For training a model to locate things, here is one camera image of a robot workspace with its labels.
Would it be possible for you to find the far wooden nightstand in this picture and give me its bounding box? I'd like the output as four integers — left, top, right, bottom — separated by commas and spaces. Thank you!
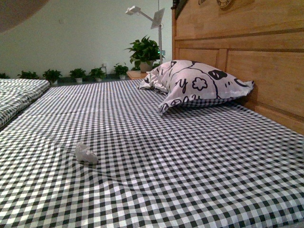
127, 70, 147, 80

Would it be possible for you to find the white patterned pillow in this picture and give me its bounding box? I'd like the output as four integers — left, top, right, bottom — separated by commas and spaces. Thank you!
138, 60, 254, 114

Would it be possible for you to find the small potted plant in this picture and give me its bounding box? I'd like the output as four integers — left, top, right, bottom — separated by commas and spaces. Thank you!
0, 73, 10, 79
88, 67, 106, 82
18, 71, 39, 79
114, 63, 129, 80
42, 69, 62, 85
69, 68, 86, 83

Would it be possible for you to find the large potted green plant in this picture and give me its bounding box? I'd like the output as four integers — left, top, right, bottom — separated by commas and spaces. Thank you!
126, 36, 160, 73

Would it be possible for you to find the crumpled white paper tissue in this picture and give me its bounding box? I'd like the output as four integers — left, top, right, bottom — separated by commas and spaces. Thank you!
75, 142, 98, 164

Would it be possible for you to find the black white checkered bed sheet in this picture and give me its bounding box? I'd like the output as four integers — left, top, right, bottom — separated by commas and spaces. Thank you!
0, 80, 304, 228

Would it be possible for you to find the white floor lamp stand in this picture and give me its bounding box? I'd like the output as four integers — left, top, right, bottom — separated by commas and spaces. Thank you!
125, 6, 165, 64

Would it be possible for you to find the wooden headboard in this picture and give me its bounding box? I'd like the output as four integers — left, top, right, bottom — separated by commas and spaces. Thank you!
172, 0, 304, 133

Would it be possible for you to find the folded checkered quilt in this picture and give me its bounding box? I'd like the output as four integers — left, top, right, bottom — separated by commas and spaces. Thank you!
0, 79, 50, 126

